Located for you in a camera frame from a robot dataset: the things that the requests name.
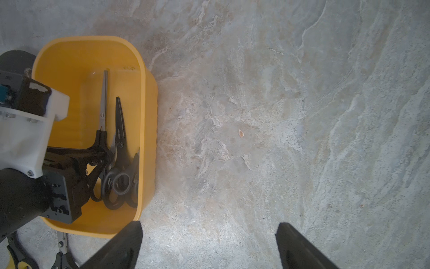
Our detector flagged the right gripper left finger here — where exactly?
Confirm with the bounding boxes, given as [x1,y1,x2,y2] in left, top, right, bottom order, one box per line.
[81,221,143,269]

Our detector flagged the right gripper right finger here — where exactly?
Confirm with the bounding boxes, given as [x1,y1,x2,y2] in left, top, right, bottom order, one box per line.
[275,223,339,269]

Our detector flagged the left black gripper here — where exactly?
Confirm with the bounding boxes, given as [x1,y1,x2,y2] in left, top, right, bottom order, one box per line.
[40,147,112,224]

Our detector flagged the small silver blade scissors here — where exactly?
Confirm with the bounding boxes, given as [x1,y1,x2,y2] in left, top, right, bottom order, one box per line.
[88,69,112,202]

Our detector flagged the large silver blade black scissors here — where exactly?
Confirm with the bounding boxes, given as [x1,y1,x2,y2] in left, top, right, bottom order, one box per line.
[51,232,79,269]

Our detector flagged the black yellow handled scissors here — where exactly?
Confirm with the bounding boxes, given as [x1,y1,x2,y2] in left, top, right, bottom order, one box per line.
[6,232,39,269]

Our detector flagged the yellow plastic storage box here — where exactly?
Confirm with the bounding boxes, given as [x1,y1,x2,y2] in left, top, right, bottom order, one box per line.
[32,36,157,238]

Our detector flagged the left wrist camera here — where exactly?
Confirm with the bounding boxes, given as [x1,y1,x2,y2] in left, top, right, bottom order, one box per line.
[1,71,70,178]

